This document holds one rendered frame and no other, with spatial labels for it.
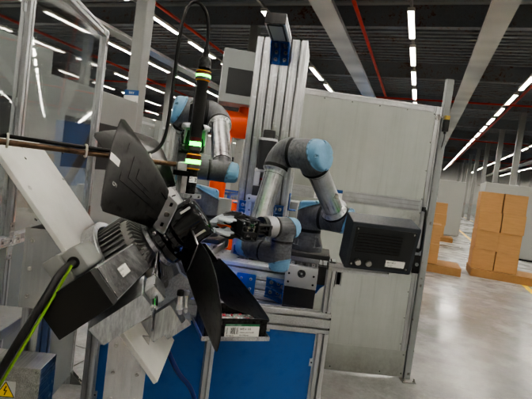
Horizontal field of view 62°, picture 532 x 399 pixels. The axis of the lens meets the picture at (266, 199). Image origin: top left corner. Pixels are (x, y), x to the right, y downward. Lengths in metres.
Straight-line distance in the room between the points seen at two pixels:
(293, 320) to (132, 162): 0.97
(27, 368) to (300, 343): 0.98
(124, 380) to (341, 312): 2.27
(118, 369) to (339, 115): 2.39
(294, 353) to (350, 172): 1.69
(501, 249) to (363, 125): 6.40
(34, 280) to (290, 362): 1.00
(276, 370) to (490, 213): 7.70
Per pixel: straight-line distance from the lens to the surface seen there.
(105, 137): 1.31
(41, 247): 1.22
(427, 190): 3.35
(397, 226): 1.69
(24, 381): 1.23
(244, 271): 2.02
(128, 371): 1.25
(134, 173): 1.01
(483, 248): 9.22
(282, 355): 1.79
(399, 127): 3.29
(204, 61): 1.31
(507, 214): 9.21
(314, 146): 1.60
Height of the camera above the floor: 1.35
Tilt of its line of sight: 3 degrees down
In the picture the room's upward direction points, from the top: 7 degrees clockwise
